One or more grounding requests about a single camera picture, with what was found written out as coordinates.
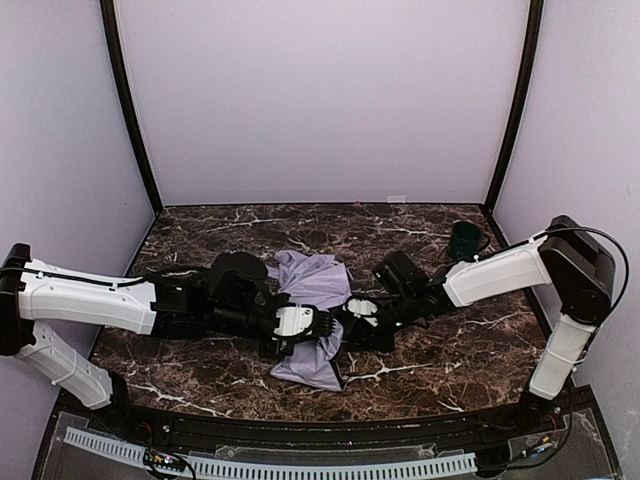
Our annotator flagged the lavender and black folding umbrella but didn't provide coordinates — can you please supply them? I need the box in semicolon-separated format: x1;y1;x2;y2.
269;250;351;392

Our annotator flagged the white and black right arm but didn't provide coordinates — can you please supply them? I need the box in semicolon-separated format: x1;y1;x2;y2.
336;215;626;402

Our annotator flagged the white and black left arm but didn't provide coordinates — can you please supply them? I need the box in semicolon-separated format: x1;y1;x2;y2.
1;243;316;412

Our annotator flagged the dark green ceramic mug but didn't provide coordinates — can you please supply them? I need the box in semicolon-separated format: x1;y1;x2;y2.
448;221;491;261

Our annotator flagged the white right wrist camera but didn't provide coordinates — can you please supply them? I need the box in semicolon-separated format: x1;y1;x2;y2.
344;296;379;318

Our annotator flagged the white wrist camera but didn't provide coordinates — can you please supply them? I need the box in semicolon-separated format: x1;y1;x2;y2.
273;304;334;340
344;296;379;318

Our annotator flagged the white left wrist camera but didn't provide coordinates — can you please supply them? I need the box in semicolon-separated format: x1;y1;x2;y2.
273;304;334;340

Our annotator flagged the grey slotted cable duct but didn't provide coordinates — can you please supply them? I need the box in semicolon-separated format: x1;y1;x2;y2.
63;427;478;479

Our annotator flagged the black left corner post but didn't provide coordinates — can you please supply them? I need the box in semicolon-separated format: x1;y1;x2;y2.
99;0;164;217

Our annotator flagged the black corner post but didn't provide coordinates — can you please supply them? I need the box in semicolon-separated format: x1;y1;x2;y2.
483;0;545;216
99;0;164;217

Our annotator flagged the black right corner post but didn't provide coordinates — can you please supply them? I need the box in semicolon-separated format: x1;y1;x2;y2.
483;0;545;216

